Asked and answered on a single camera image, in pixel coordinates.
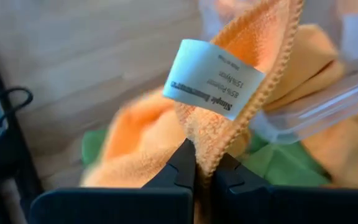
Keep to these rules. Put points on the orange microfiber towel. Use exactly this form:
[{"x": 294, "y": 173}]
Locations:
[
  {"x": 353, "y": 149},
  {"x": 315, "y": 62}
]

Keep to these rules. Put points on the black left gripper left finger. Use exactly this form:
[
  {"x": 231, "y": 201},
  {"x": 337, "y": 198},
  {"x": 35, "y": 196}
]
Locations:
[{"x": 166, "y": 202}]

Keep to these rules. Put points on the green microfiber towel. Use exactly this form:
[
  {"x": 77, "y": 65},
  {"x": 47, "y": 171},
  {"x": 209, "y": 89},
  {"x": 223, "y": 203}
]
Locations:
[
  {"x": 284, "y": 168},
  {"x": 92, "y": 146}
]

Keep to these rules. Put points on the orange towel with white tag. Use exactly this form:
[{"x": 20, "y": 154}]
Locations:
[{"x": 253, "y": 37}]

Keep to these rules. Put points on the small clear plastic bin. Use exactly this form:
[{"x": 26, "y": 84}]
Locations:
[{"x": 322, "y": 105}]

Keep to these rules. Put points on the black aluminium table frame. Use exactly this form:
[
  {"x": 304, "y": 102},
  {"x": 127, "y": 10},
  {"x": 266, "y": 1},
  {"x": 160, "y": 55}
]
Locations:
[{"x": 17, "y": 174}]

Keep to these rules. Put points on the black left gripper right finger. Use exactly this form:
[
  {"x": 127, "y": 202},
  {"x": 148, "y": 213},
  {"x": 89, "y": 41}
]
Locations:
[{"x": 259, "y": 205}]

